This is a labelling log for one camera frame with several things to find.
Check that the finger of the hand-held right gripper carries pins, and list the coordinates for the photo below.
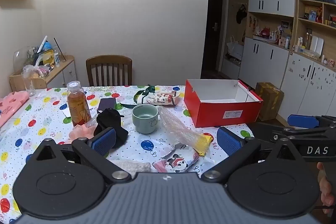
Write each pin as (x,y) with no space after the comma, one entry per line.
(302,121)
(262,129)

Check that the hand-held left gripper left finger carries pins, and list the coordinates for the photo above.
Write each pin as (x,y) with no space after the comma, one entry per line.
(105,138)

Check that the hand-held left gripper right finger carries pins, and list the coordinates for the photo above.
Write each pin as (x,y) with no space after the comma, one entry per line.
(229,140)

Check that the black cloth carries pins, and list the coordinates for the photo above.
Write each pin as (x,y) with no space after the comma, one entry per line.
(110,117)

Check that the pink bath pouf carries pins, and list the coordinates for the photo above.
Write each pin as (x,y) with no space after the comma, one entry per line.
(81,132)

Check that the yellow sponge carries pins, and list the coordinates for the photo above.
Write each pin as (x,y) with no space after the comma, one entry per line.
(203,145)

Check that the red shoe box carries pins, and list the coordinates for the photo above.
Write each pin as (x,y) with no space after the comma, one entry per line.
(210,113)

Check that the panda print packet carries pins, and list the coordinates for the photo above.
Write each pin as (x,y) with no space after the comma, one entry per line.
(176,161)

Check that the clear bubble wrap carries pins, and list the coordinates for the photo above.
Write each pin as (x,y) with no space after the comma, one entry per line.
(173,124)

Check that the person's right hand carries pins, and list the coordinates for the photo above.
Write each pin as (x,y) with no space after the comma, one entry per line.
(325,188)

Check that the cardboard box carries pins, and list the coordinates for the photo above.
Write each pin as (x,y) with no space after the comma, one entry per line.
(269,100)

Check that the green ceramic cup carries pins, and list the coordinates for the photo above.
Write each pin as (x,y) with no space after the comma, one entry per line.
(144,124)

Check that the white textured cloth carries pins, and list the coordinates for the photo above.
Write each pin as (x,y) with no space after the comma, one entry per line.
(136,167)

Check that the tea bottle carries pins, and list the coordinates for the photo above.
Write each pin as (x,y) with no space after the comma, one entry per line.
(77,106)

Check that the white card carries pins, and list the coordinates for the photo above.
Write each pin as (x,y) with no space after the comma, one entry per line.
(67,110)

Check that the printed pouch with green ribbon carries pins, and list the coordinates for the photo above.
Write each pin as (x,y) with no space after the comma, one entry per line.
(160,99)

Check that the balloon print tablecloth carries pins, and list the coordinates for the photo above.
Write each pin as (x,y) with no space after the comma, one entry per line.
(39,121)

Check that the wooden side cabinet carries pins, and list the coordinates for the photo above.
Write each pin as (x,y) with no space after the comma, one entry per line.
(65,74)

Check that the wooden chair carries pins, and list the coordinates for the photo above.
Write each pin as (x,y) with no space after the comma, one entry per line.
(109,61)

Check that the white tote bag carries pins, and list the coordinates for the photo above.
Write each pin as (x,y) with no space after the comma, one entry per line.
(234,48)

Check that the clear plastic bag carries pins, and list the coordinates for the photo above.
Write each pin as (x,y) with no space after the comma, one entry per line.
(39,70)

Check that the clear glass tumbler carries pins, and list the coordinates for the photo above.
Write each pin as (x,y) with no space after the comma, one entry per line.
(29,82)

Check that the pink cloth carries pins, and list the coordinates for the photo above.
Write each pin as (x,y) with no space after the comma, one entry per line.
(10,106)

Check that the yellow and blue toy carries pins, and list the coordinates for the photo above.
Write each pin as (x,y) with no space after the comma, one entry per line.
(47,53)

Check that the dark door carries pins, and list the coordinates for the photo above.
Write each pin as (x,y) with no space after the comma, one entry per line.
(212,29)

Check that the black hanging bag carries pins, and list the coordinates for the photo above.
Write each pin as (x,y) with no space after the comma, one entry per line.
(241,13)

